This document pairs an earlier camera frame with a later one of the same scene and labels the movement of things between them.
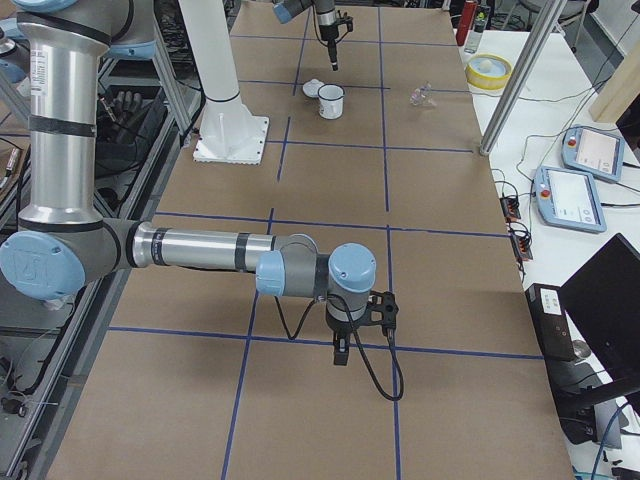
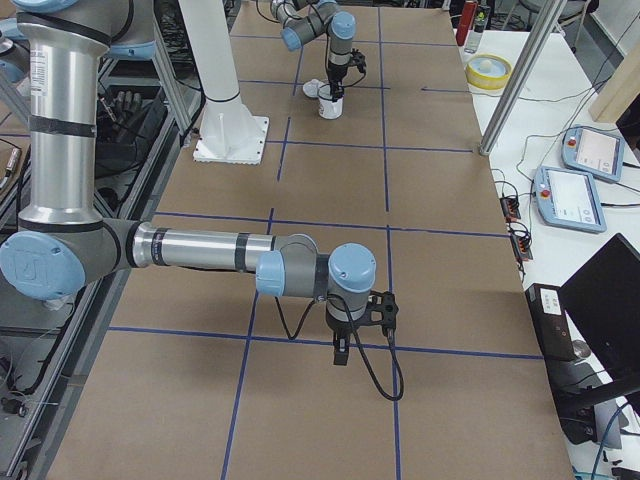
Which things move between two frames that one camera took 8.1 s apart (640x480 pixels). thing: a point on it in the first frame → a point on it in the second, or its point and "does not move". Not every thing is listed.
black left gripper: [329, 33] → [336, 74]
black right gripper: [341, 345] does not move
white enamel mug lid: [311, 88] does not move
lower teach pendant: [568, 199] does not move
